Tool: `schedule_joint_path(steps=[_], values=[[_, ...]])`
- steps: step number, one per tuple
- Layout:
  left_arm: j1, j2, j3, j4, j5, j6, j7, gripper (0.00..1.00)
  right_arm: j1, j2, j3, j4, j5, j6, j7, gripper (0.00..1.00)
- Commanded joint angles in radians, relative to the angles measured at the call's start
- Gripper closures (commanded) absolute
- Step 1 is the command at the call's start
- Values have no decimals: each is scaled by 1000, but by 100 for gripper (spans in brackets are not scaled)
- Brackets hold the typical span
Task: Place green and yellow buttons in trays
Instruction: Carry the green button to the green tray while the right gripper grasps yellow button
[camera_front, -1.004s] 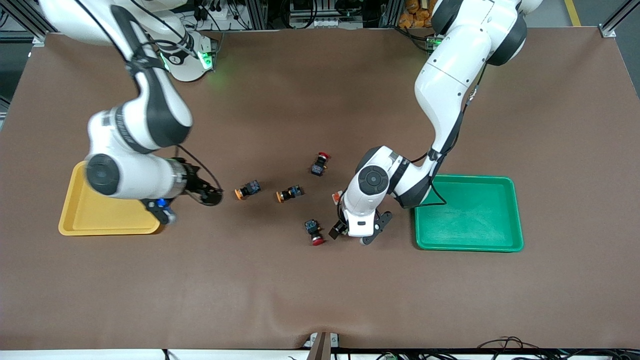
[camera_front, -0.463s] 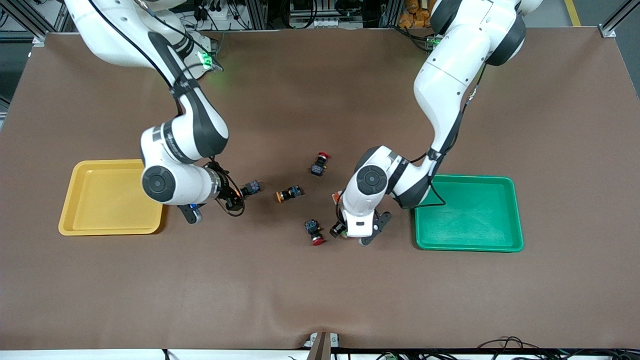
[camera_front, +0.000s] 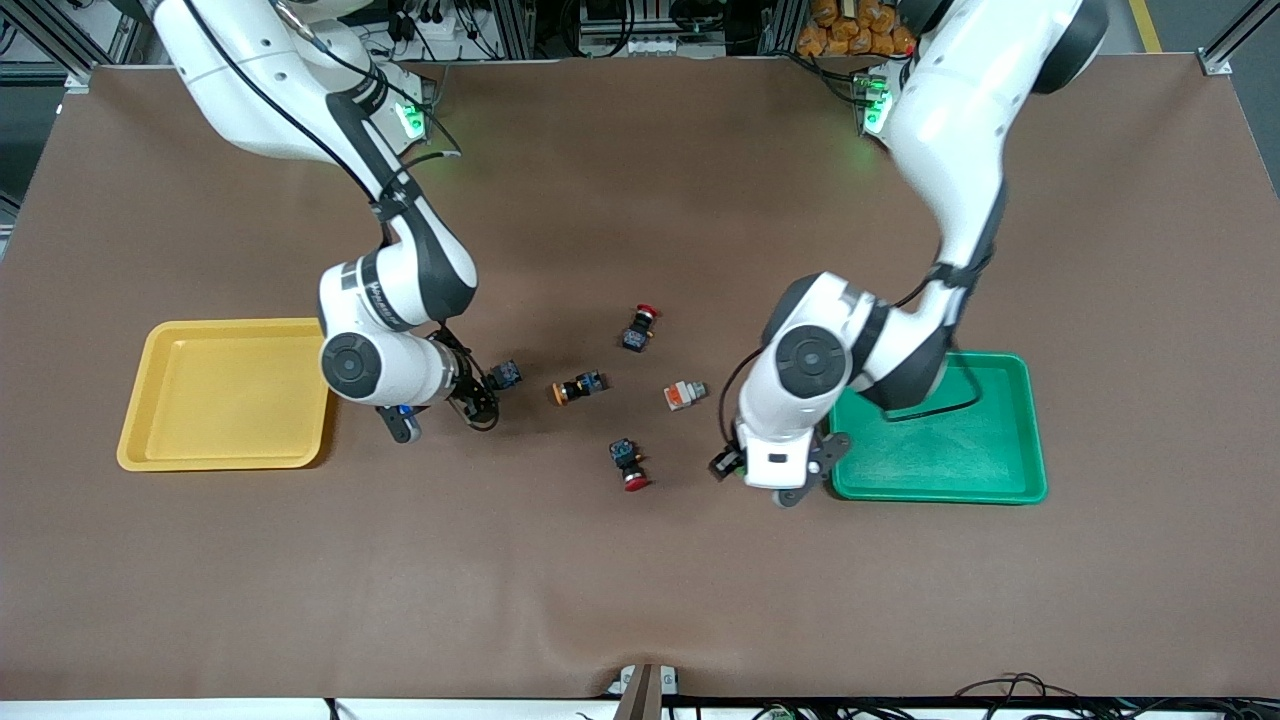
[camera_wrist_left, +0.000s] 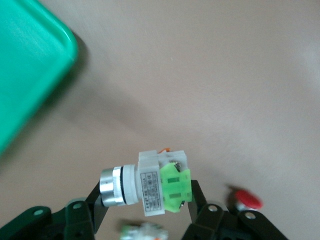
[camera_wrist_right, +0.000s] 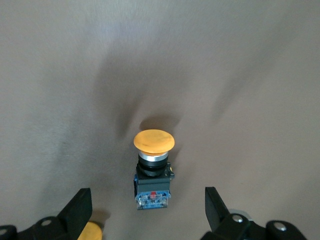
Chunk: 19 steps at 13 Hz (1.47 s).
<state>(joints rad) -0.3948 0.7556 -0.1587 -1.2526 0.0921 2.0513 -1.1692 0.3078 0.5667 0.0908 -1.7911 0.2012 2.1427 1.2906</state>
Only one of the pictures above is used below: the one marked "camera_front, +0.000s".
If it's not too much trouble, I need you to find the white power strip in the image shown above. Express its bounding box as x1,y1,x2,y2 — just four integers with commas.
578,35,727,59

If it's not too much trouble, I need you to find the black cable bundle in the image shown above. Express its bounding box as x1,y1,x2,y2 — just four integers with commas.
955,672,1280,720

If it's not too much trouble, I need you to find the yellow plastic tray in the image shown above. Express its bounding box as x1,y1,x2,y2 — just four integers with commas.
116,318,336,472

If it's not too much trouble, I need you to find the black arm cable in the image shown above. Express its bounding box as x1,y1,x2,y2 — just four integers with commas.
718,265,991,446
180,0,501,431

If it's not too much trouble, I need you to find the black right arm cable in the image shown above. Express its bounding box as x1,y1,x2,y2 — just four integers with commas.
180,0,501,431

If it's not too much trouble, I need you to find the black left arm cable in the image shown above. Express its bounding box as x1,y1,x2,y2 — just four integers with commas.
718,265,991,446

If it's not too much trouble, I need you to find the aluminium frame profile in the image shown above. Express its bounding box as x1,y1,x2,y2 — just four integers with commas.
1197,0,1280,76
0,0,151,91

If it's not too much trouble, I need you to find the red push button switch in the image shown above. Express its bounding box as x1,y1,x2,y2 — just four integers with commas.
608,437,651,492
620,303,663,353

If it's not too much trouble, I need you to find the green plastic tray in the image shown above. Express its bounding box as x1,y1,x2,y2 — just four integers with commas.
830,350,1049,505

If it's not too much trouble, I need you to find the bag of orange items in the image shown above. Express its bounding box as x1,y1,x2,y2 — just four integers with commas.
797,0,906,58

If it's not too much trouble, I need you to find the aluminium frame post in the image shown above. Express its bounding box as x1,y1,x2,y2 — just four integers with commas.
757,0,806,56
488,0,536,61

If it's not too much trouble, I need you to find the table edge clamp bracket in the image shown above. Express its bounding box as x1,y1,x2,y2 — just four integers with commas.
608,663,679,720

